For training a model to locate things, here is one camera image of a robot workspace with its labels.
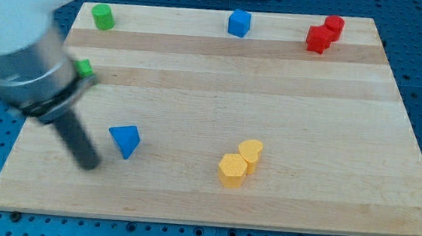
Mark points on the blue triangle block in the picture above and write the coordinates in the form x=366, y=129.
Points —
x=126, y=138

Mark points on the blue cube block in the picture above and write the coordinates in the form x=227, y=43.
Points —
x=239, y=23

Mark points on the green cylinder block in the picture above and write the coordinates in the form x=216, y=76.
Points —
x=103, y=17

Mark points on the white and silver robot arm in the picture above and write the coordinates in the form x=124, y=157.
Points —
x=37, y=76

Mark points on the wooden board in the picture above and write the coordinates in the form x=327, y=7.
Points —
x=340, y=156

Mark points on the yellow hexagon block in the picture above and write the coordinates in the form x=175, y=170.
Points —
x=232, y=170

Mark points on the yellow heart block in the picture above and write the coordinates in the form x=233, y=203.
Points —
x=251, y=151

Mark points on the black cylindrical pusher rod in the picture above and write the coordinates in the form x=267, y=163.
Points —
x=72, y=132

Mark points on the small green block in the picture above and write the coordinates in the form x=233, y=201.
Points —
x=84, y=68

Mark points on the red cylinder block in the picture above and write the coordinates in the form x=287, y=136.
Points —
x=335, y=24

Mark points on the red star block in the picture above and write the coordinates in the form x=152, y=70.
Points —
x=318, y=39

